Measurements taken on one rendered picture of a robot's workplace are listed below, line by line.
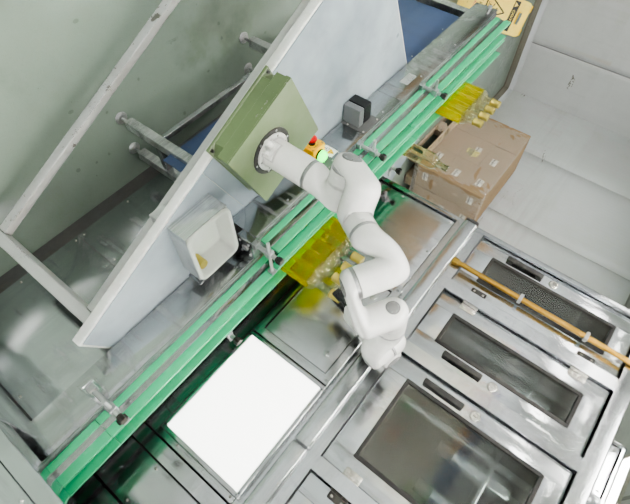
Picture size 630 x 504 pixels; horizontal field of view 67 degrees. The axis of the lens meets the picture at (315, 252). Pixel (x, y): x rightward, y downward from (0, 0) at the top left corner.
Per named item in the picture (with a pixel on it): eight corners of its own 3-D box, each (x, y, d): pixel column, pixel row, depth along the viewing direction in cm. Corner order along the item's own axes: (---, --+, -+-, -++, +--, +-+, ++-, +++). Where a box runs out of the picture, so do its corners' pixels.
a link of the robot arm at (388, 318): (387, 283, 137) (338, 300, 135) (390, 246, 118) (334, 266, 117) (411, 333, 129) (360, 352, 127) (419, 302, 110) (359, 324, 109)
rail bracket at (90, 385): (82, 389, 142) (130, 438, 134) (56, 369, 128) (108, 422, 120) (95, 377, 144) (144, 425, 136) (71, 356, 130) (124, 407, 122)
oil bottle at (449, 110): (423, 108, 223) (477, 133, 213) (425, 98, 219) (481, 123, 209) (429, 102, 226) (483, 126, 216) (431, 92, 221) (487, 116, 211)
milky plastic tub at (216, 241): (184, 269, 157) (203, 283, 154) (166, 228, 139) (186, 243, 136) (221, 235, 165) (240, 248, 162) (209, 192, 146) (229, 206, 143)
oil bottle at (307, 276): (268, 261, 176) (313, 293, 168) (266, 253, 171) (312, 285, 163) (278, 251, 178) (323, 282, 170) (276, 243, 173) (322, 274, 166)
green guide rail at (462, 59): (260, 241, 162) (278, 253, 159) (260, 239, 161) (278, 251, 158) (495, 18, 238) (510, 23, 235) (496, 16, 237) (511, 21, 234)
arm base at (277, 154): (246, 160, 138) (286, 186, 133) (268, 122, 137) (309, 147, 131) (270, 173, 153) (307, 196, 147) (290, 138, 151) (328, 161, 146)
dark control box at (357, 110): (341, 119, 192) (358, 128, 189) (342, 103, 186) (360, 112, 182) (353, 109, 196) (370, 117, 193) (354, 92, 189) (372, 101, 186)
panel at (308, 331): (162, 428, 154) (238, 501, 142) (160, 425, 152) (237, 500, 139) (331, 249, 193) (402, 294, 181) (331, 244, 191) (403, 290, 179)
